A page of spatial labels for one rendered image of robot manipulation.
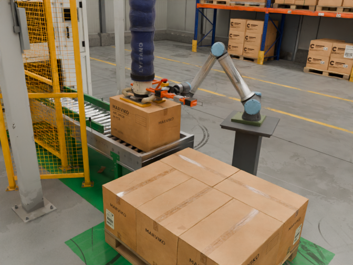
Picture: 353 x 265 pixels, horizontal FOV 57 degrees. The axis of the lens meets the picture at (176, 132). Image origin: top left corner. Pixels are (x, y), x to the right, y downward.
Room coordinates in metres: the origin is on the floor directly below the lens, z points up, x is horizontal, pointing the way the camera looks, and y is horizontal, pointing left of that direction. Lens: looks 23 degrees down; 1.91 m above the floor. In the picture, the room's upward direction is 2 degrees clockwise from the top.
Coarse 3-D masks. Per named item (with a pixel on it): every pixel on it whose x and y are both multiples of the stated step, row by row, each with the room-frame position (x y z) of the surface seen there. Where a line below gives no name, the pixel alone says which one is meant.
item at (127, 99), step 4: (124, 96) 3.04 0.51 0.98; (128, 96) 3.04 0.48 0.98; (124, 100) 2.97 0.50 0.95; (128, 100) 2.94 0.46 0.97; (132, 100) 2.92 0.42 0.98; (136, 100) 2.92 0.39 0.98; (140, 100) 2.89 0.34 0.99; (136, 104) 2.86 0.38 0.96; (140, 104) 2.83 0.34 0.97; (144, 104) 2.84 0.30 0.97; (148, 104) 2.85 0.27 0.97
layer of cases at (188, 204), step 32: (160, 160) 2.57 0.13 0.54; (192, 160) 2.59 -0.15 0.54; (128, 192) 2.05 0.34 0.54; (160, 192) 2.06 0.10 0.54; (192, 192) 2.08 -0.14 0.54; (224, 192) 2.10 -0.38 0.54; (256, 192) 2.11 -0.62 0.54; (288, 192) 2.13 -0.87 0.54; (128, 224) 1.92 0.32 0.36; (160, 224) 1.71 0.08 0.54; (192, 224) 1.72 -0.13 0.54; (224, 224) 1.73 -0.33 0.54; (256, 224) 1.74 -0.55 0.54; (288, 224) 1.83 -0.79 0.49; (160, 256) 1.70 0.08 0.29; (192, 256) 1.51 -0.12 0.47; (224, 256) 1.45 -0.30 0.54; (256, 256) 1.52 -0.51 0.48
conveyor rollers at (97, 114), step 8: (64, 104) 3.98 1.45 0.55; (72, 104) 4.05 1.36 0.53; (88, 104) 4.03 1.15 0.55; (88, 112) 3.73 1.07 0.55; (96, 112) 3.79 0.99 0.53; (104, 112) 3.77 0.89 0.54; (96, 120) 3.48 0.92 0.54; (104, 120) 3.47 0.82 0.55; (104, 128) 3.24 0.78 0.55; (112, 136) 3.09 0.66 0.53; (128, 144) 2.90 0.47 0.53; (144, 152) 2.71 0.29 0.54
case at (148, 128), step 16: (112, 112) 3.05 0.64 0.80; (128, 112) 2.87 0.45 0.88; (144, 112) 2.71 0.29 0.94; (160, 112) 2.76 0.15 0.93; (176, 112) 2.91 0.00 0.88; (112, 128) 3.06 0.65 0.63; (128, 128) 2.88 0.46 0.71; (144, 128) 2.71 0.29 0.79; (160, 128) 2.77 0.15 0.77; (176, 128) 2.92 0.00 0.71; (144, 144) 2.71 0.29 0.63; (160, 144) 2.77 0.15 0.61
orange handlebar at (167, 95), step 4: (152, 80) 3.29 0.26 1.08; (156, 80) 3.25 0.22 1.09; (132, 84) 3.07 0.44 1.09; (152, 84) 3.16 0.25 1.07; (148, 88) 2.94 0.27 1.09; (152, 88) 2.95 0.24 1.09; (152, 92) 2.89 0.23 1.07; (168, 96) 2.75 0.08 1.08; (172, 96) 2.72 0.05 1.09; (180, 100) 2.65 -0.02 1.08; (192, 104) 2.57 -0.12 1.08
